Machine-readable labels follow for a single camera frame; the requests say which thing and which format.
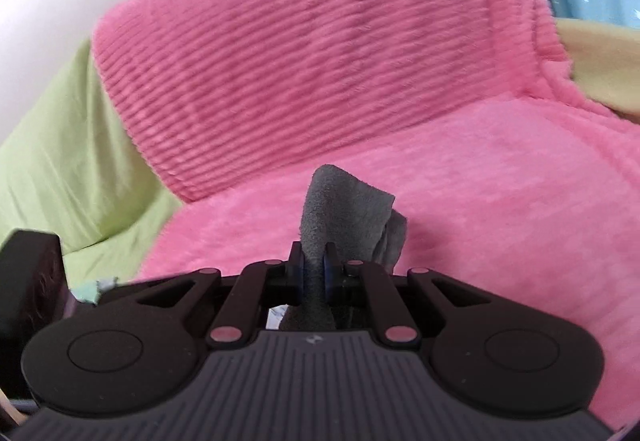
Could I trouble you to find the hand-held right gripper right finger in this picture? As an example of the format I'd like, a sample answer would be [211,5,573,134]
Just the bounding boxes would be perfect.
[322,243,492,351]

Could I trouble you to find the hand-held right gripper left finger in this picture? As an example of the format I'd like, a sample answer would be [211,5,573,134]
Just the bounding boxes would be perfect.
[135,241,305,352]

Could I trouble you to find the clear plastic jar white lid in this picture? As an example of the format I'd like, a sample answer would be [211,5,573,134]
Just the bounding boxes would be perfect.
[265,305,290,331]

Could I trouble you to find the grey cleaning cloth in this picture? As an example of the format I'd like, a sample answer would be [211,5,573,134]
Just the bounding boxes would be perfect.
[277,164,409,333]

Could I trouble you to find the teal printed cloth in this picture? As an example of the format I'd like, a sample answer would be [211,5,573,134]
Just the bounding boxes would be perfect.
[74,276,120,306]

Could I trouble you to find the green bed sheet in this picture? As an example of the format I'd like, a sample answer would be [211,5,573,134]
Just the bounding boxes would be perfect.
[0,37,184,273]

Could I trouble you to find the pink ribbed fleece blanket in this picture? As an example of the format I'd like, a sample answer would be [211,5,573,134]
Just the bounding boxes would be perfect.
[92,0,640,428]

